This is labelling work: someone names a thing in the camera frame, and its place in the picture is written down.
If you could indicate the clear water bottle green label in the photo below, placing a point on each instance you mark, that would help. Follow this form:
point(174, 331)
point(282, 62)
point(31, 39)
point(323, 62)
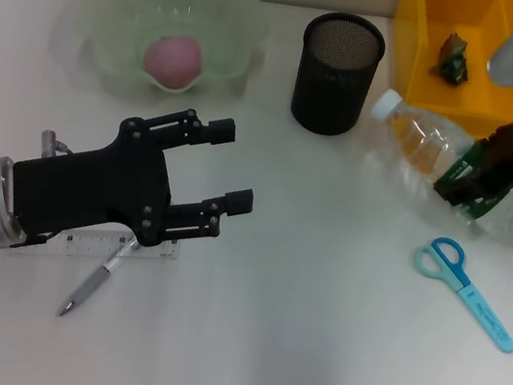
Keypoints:
point(421, 135)

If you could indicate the clear grey pen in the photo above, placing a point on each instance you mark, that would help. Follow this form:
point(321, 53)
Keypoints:
point(102, 271)

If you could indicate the transparent ruler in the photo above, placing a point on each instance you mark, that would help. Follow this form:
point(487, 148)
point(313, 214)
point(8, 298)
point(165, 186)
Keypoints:
point(92, 242)

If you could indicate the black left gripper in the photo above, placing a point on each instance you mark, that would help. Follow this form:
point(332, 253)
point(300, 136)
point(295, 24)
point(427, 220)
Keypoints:
point(91, 188)

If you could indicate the yellow plastic bin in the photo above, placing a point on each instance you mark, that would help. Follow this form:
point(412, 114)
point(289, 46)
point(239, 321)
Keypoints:
point(405, 55)

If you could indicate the black mesh pen cup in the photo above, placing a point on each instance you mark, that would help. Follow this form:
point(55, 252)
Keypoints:
point(330, 97)

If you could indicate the green plastic wrapper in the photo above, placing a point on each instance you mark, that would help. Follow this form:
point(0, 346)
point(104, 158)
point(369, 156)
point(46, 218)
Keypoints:
point(453, 62)

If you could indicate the blue scissors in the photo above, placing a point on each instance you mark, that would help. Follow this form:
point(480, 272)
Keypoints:
point(485, 319)

